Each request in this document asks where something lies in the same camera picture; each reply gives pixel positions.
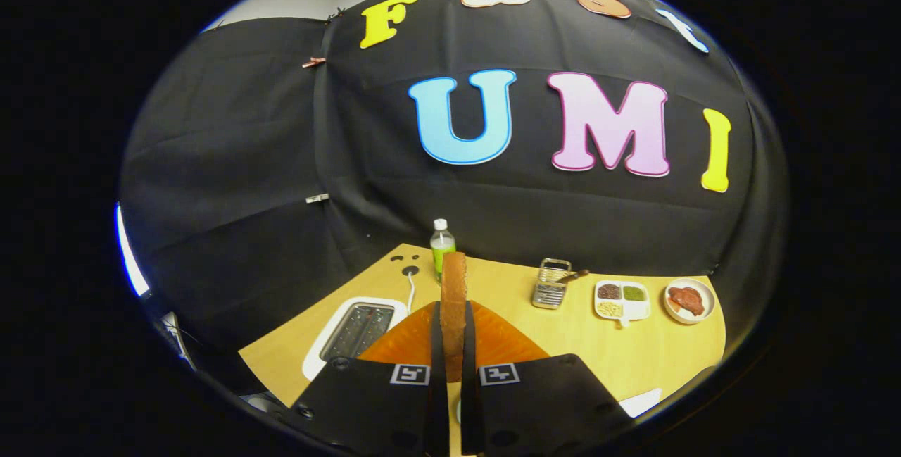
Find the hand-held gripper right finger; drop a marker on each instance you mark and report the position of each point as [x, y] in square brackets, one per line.
[542, 408]

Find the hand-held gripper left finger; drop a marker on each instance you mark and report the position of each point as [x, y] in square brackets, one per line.
[373, 408]

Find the brown crust toast slice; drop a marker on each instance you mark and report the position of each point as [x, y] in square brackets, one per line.
[454, 302]

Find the white toaster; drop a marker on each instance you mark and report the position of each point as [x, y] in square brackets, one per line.
[320, 351]

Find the white divided bean dish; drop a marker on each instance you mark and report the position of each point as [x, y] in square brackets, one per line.
[637, 310]

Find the green label drink bottle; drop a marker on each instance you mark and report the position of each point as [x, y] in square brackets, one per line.
[442, 242]

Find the brown meat steak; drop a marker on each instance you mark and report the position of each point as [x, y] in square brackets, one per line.
[686, 300]

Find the round white meat plate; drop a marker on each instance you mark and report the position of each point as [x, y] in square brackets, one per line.
[707, 291]

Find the silver backdrop clip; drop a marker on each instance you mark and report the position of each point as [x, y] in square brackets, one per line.
[317, 198]

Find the black backdrop cloth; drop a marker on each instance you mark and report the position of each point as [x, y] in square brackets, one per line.
[246, 161]

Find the copper backdrop clip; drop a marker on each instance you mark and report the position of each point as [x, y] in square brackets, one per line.
[314, 61]

